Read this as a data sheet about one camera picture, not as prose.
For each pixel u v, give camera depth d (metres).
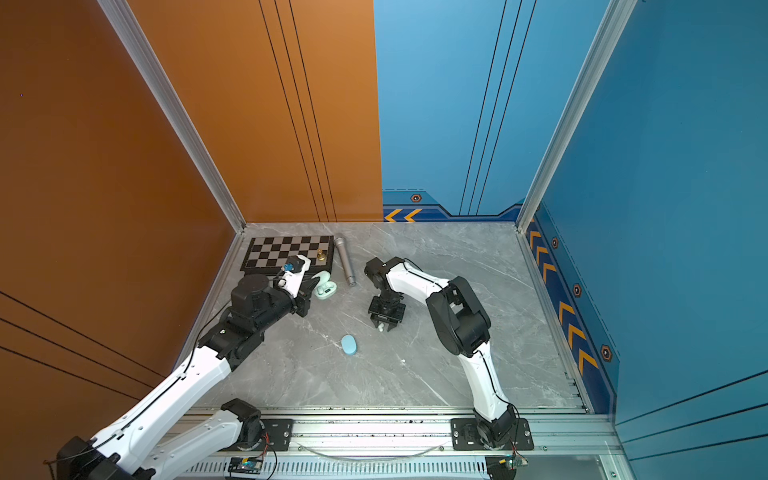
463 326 0.55
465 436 0.72
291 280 0.64
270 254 1.06
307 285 0.67
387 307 0.81
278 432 0.74
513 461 0.70
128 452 0.40
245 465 0.72
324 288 0.76
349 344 0.87
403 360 0.87
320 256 1.04
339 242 1.11
